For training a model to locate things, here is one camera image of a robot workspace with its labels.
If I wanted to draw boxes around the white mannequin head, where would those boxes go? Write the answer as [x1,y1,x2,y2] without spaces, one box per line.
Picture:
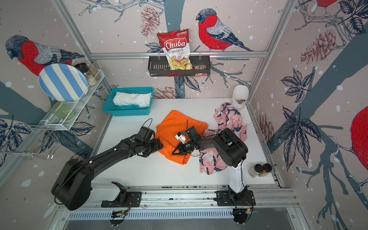
[231,85,249,110]

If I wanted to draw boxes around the black wire hanging basket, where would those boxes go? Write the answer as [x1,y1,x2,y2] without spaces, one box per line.
[148,55,211,77]

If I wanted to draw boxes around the metal wire rack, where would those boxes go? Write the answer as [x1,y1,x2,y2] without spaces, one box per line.
[1,123,61,160]

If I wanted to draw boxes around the white shorts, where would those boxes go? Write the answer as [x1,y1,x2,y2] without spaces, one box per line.
[113,92,151,107]

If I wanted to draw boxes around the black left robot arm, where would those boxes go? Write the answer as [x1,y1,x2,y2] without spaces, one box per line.
[51,126,163,210]

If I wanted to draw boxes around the beige spice jar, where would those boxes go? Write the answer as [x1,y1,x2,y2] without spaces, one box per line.
[86,63,100,87]

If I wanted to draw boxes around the aluminium frame crossbar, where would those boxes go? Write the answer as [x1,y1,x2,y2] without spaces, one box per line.
[90,51,268,60]

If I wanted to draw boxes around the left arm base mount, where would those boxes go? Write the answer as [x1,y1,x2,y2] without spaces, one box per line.
[101,182,142,208]

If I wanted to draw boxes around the blue white striped plate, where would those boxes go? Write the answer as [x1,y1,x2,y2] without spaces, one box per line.
[38,64,88,102]

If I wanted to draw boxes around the green glass cup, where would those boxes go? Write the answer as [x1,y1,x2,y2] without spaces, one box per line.
[49,101,75,121]

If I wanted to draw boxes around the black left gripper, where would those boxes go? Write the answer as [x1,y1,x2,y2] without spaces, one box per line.
[143,137,165,156]

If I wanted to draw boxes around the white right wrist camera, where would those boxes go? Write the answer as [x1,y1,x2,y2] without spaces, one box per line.
[175,132,188,144]

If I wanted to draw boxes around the clear acrylic wall shelf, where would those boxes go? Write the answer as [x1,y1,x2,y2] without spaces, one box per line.
[41,70,105,131]

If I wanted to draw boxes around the orange cloth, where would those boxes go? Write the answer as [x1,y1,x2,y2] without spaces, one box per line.
[156,110,209,165]

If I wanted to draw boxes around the red Chuba chips bag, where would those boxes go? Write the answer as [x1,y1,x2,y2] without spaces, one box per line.
[157,29,193,71]

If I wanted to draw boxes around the teal plastic basket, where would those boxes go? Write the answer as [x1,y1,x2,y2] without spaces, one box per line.
[103,87,154,117]

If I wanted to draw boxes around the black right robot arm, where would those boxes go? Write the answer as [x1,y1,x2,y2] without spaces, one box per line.
[172,126,248,194]

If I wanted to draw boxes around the dark lid spice jar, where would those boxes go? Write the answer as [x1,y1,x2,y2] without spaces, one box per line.
[74,63,90,76]

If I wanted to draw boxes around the pink patterned cloth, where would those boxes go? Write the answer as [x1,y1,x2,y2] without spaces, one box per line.
[199,103,247,175]

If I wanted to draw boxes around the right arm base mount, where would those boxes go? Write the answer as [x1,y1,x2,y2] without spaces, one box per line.
[213,189,256,207]

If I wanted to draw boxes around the black lid shaker bottle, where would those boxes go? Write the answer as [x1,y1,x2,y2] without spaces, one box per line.
[248,164,264,178]

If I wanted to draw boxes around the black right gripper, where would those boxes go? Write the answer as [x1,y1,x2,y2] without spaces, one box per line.
[171,141,194,156]

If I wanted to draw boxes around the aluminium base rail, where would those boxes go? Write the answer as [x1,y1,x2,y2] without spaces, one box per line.
[57,185,300,209]

